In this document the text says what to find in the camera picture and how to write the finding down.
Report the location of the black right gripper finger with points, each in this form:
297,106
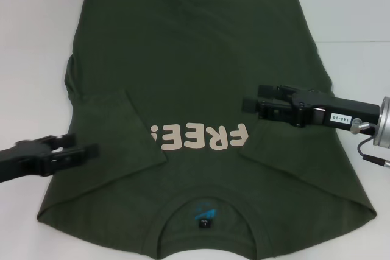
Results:
268,111
274,91

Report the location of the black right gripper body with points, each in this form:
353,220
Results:
341,112

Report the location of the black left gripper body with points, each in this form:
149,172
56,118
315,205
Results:
21,162

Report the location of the dark green FREE! t-shirt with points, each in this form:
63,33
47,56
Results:
195,59

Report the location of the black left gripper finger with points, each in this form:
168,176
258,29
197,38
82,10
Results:
62,141
79,154

